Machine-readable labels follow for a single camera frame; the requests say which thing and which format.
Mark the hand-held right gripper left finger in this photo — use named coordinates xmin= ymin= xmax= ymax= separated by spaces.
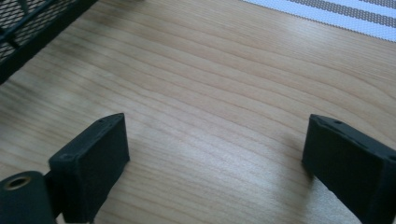
xmin=44 ymin=112 xmax=131 ymax=224

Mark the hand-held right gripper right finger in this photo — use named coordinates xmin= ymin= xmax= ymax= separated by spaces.
xmin=301 ymin=113 xmax=396 ymax=224

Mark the black metal mesh basket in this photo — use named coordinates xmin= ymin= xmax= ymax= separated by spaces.
xmin=0 ymin=0 xmax=99 ymax=85

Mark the white grey striped woven mat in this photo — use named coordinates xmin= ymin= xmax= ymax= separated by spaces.
xmin=241 ymin=0 xmax=396 ymax=43

